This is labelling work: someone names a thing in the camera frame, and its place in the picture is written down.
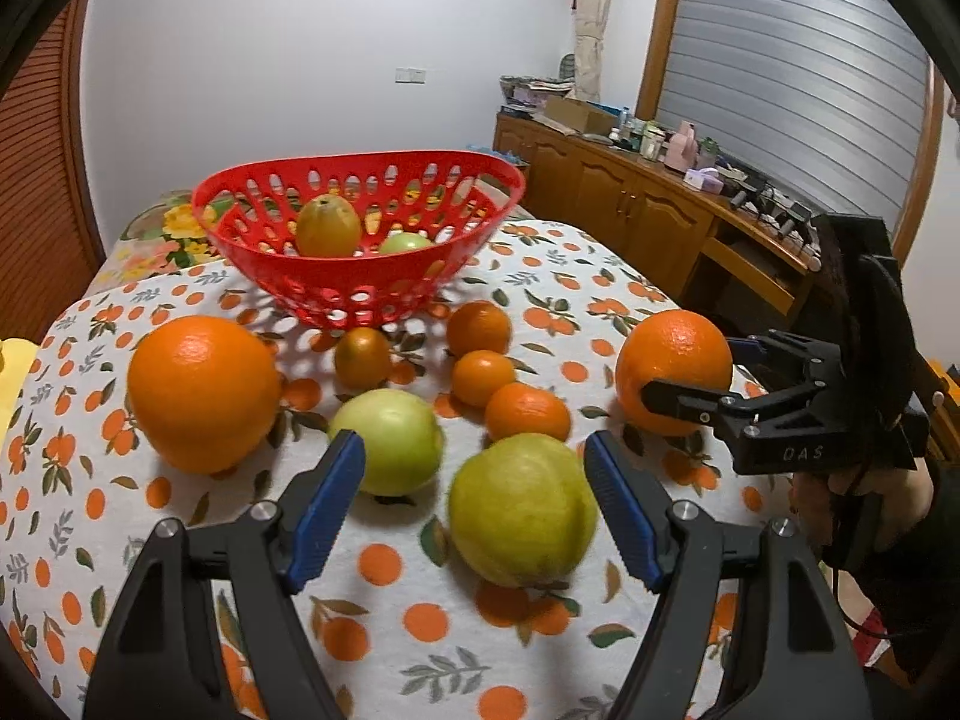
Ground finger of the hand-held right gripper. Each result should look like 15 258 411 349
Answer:
640 379 816 430
724 330 838 370

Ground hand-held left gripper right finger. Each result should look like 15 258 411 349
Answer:
583 429 875 720

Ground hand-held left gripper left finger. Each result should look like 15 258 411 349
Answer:
81 429 367 720

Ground large orange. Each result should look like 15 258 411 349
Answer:
126 315 283 476
615 309 734 437

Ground pale green apple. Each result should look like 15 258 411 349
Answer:
328 388 445 497

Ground large yellow-green apple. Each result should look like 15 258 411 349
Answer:
448 433 599 590

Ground dark small tangerine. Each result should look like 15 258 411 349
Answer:
334 327 393 391

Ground red plastic perforated basket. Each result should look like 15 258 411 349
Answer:
190 150 526 332

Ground person's right forearm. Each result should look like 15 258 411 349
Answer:
825 457 960 683

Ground person's right hand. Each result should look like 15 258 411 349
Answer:
787 459 935 553

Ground orange-print white tablecloth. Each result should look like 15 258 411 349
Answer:
0 217 871 720

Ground wooden sideboard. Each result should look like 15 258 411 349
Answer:
493 111 822 320

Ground pink bottle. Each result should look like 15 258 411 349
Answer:
666 120 698 172

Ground group of small bottles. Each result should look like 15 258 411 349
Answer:
611 106 668 162

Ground small green apple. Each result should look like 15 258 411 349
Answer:
377 232 437 256

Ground yellow-orange fruit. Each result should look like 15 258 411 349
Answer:
295 194 363 258

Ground grey window blind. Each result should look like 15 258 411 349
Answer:
656 0 935 241

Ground open cardboard box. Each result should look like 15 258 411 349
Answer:
541 96 616 134

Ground floral blanket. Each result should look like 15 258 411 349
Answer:
94 191 241 293

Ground yellow plush toy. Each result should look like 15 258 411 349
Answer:
0 337 42 466

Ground pile of papers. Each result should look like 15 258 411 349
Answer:
499 75 575 110

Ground beige curtain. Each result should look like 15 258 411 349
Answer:
570 0 623 102

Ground wooden louvered door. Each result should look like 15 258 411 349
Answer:
0 0 106 346

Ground black gadgets with cables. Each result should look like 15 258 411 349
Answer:
731 172 818 271

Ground black cable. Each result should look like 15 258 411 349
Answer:
823 561 901 642

